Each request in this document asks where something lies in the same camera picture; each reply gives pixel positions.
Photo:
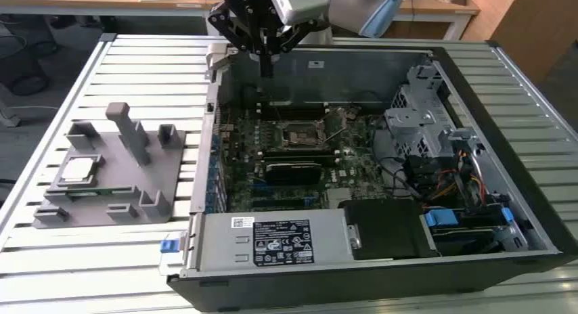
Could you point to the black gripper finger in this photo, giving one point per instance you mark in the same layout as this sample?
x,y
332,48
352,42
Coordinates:
x,y
301,36
221,21

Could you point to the thin metal locking lever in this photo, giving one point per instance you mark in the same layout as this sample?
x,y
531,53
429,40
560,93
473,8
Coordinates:
x,y
282,117

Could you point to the silver CPU green edge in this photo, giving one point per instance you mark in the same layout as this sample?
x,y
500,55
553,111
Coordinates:
x,y
79,170

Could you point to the CPU socket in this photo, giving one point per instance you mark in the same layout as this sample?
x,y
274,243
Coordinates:
x,y
301,135

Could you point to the wooden desk white legs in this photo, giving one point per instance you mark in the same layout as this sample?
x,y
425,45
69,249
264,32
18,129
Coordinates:
x,y
136,4

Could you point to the black RAM slot row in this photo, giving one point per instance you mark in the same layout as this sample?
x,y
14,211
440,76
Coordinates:
x,y
294,111
298,156

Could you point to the silver metal drive cage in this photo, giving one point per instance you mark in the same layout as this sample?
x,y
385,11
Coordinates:
x,y
416,124

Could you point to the green motherboard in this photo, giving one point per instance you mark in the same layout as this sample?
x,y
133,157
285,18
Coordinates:
x,y
361,165

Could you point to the black graphics card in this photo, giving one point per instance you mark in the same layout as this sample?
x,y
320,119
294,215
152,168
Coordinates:
x,y
294,173

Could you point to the silver finned heatsink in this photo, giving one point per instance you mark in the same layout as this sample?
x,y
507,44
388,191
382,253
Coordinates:
x,y
338,197

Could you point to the black expansion slot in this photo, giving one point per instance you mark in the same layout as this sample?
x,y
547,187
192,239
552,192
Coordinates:
x,y
280,203

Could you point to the grey plastic parts rack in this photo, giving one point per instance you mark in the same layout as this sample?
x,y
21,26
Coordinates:
x,y
115,173

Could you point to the wooden cabinet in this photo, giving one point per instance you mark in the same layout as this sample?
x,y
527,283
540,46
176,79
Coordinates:
x,y
533,23

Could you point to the white stand foot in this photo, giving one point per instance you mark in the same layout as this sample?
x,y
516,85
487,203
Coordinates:
x,y
9,114

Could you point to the green RAM stick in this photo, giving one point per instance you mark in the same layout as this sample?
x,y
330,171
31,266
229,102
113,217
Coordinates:
x,y
106,191

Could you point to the hard disk in blue carrier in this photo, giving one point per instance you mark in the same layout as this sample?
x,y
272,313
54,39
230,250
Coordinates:
x,y
440,219

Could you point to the silver power supply unit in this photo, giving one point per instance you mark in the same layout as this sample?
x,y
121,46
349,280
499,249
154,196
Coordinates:
x,y
217,246

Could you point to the blue case latch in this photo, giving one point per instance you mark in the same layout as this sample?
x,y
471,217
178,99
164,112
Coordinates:
x,y
172,245

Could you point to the blue plastic latch tab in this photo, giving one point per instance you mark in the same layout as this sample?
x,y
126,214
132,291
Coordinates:
x,y
507,216

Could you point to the black open PC case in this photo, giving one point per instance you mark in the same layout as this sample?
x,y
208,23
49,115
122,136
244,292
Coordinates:
x,y
316,290

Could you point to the white wrist camera black faceplate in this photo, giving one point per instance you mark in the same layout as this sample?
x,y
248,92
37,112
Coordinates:
x,y
302,7

